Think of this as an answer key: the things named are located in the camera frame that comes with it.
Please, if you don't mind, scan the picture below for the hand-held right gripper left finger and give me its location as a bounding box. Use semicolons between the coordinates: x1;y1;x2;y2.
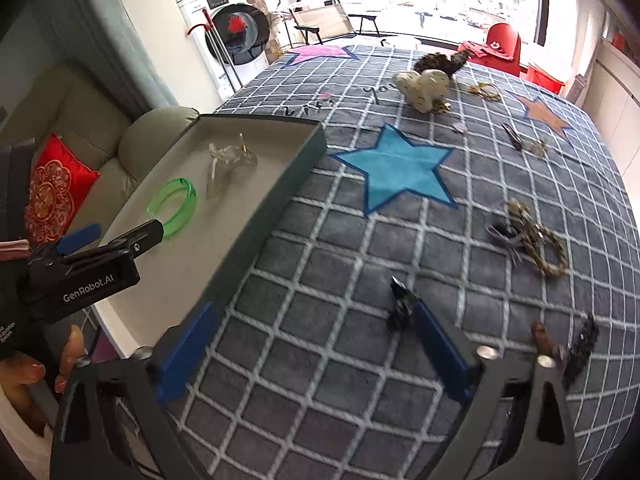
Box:
49;301;221;480

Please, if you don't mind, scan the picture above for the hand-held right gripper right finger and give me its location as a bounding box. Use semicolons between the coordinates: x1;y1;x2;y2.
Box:
412;300;581;480

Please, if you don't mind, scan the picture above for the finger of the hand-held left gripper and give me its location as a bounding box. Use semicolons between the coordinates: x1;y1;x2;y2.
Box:
97;219;167;262
56;223;103;257

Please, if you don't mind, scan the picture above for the green translucent bangle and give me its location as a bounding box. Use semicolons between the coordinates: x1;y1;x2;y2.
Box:
146;177;198;240

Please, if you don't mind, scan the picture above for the black hair claw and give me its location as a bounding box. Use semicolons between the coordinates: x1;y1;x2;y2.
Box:
387;276;423;332

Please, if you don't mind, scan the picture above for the brown bead bracelet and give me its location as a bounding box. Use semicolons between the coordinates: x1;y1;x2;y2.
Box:
530;321;566;361

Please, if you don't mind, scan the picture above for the black coil hair tie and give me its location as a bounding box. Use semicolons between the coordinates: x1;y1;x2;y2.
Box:
562;314;600;388

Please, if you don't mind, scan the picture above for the brown braided bracelet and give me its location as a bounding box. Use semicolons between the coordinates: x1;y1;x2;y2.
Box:
520;220;568;277

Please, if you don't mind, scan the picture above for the grey-green cardboard box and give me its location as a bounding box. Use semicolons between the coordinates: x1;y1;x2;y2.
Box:
92;114;328;361

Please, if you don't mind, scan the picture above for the person's left hand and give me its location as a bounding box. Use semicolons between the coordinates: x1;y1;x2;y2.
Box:
0;324;86;436

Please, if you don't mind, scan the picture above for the red embroidered cushion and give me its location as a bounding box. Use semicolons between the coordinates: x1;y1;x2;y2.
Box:
24;132;101;246

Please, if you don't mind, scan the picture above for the clear plastic hair claw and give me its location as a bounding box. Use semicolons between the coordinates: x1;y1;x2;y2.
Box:
205;134;258;201

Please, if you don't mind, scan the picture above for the beige sofa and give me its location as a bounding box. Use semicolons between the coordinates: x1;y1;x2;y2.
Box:
0;62;201;261

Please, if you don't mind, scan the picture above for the grey checked star blanket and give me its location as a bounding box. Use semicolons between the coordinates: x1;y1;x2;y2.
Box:
165;42;640;480

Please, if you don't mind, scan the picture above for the dark slim hair clip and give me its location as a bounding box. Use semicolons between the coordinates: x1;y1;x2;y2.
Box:
501;122;523;151

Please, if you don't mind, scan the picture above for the white washing machine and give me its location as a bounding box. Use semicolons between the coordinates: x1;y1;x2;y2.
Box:
177;0;273;103

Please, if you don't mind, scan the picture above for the gold hair clip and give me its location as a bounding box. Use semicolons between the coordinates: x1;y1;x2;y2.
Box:
467;81;503;102

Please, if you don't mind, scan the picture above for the cream dotted hair bow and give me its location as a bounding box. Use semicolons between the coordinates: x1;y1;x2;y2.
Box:
392;69;451;113

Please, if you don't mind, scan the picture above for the black folding chair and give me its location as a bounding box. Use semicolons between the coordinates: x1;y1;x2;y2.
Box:
287;0;381;46

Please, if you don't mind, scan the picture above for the leopard print scrunchie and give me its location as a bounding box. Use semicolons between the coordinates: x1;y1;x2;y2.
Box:
414;49;472;78

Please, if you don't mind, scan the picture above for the red bin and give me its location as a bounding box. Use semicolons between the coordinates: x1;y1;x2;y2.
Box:
527;60;576;95

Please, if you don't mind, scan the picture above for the white cabinet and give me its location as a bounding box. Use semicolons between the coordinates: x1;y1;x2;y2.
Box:
575;35;640;131

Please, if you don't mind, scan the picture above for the red plastic chair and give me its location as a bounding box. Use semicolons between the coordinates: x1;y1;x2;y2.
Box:
457;22;523;76

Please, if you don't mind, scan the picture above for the purple hair tie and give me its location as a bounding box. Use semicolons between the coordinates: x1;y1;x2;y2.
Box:
487;222;526;263

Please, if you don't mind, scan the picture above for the beige hair tie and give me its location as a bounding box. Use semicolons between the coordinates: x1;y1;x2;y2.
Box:
506;199;535;226

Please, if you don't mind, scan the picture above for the red-handled mop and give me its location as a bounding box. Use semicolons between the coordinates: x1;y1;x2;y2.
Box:
186;9;243;96

